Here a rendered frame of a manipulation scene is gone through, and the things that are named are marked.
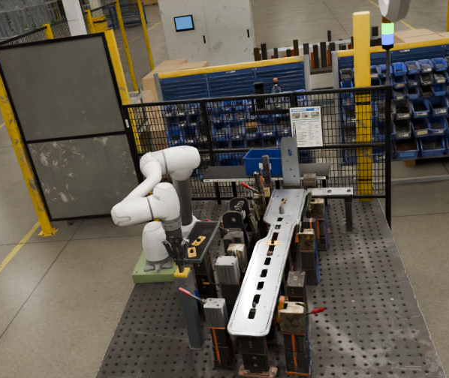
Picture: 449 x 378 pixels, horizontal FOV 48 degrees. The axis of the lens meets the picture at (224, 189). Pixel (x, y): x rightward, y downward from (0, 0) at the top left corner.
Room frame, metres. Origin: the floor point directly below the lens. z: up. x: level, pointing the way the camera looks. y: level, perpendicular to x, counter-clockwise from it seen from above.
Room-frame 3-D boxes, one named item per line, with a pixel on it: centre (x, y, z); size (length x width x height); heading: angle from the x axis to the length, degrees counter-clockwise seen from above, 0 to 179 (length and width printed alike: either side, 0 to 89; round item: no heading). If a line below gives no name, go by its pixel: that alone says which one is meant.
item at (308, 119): (3.26, -0.63, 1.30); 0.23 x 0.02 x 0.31; 72
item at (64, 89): (4.72, 1.35, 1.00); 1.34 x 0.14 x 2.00; 80
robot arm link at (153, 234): (2.70, 0.47, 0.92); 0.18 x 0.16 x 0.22; 102
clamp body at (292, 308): (1.70, -0.21, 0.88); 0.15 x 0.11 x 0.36; 72
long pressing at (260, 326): (2.30, -0.22, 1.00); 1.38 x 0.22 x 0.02; 162
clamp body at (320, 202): (2.64, -0.54, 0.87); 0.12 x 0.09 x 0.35; 72
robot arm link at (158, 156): (2.52, 0.36, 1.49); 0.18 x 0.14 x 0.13; 12
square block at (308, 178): (2.98, -0.57, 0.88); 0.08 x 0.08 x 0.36; 72
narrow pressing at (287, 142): (3.01, -0.45, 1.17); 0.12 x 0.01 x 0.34; 72
